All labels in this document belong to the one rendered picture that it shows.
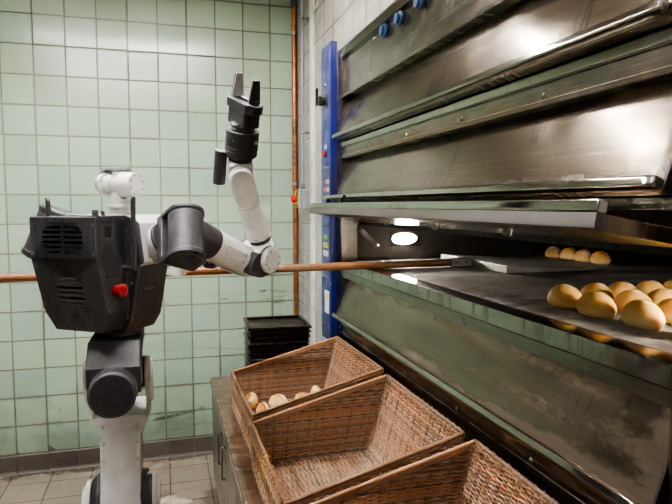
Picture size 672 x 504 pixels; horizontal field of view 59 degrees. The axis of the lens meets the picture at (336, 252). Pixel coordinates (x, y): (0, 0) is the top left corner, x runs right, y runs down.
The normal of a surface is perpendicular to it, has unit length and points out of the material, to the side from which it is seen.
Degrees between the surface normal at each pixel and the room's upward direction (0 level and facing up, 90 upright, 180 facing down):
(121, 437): 80
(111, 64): 90
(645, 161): 70
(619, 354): 90
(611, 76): 90
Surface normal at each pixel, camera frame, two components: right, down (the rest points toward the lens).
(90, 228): -0.35, 0.07
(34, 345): 0.27, 0.07
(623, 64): -0.96, 0.02
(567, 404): -0.90, -0.32
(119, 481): 0.24, -0.34
